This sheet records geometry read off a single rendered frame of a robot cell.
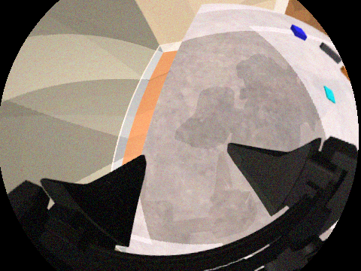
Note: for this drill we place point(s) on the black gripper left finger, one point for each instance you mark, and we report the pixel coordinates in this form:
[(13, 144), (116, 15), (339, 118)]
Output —
[(108, 202)]

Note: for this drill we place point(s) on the orange rectangular bar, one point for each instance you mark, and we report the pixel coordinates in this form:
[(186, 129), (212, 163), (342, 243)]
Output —
[(344, 71)]

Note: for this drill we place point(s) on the cyan flat rectangular plate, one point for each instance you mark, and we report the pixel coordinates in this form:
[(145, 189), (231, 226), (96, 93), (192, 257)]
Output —
[(329, 94)]

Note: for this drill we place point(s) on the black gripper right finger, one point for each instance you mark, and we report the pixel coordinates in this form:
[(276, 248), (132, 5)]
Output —
[(271, 173)]

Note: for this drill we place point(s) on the dark grey rectangular block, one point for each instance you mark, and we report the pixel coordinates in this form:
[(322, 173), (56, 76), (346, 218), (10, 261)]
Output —
[(330, 52)]

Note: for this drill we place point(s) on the blue block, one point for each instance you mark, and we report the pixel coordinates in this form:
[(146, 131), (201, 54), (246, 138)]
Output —
[(299, 32)]

